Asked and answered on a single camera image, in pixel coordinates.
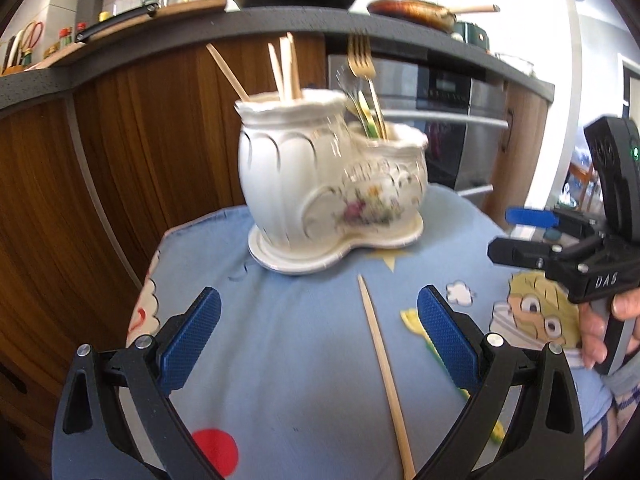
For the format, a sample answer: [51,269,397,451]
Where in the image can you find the floral white ceramic utensil holder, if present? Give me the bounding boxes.
[235,89,430,276]

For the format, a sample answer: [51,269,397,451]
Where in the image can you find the wooden cutting board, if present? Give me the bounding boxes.
[25,0,228,72]

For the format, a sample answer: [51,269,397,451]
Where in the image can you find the dark grey countertop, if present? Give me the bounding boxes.
[0,7,556,111]

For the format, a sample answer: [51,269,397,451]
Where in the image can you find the silver flower-shaped spoon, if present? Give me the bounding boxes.
[336,66,373,137]

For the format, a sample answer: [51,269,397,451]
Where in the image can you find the red handled scissors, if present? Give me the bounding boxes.
[20,20,45,67]

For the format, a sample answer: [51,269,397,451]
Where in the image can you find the orange checked cushion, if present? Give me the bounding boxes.
[582,394,640,467]

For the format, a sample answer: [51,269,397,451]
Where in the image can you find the narrow wooden cabinet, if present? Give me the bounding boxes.
[486,80,552,228]

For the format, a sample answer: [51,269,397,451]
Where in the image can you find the steel oven handle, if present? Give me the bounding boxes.
[380,108,516,132]

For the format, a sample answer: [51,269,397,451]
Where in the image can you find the frying pan with wooden handle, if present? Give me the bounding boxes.
[367,0,501,34]

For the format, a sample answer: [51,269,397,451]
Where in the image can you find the gold fork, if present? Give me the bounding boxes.
[347,34,389,141]

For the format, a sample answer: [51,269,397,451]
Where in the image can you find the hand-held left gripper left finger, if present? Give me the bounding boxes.
[52,286,223,480]

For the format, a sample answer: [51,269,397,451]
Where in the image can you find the wooden chair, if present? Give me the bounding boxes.
[569,160,602,211]

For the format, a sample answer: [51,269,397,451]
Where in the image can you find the person's right hand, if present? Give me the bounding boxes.
[579,292,640,371]

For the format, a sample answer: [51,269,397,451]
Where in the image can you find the glass bowl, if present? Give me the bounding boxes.
[494,52,536,77]

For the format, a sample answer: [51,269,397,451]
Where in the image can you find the green kitchen appliance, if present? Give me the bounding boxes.
[450,20,492,52]

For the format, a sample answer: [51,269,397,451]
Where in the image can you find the stainless steel oven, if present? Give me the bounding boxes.
[327,55,512,197]

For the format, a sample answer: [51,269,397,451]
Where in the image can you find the blue cartoon printed cloth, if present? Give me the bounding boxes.
[127,182,613,480]

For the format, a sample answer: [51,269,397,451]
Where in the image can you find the yellow tulip-shaped spoon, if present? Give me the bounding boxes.
[400,309,506,444]
[356,102,379,139]

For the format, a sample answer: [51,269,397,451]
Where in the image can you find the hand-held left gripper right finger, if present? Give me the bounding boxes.
[416,284,586,480]

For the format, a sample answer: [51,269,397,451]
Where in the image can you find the small sauce bottles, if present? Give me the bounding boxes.
[57,22,87,47]

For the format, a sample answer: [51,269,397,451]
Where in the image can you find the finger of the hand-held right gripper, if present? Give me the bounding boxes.
[505,207,606,243]
[487,235,608,286]

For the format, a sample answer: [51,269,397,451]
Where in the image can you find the wooden chopstick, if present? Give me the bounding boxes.
[287,32,303,99]
[206,43,250,101]
[279,36,295,100]
[357,274,417,480]
[267,43,284,99]

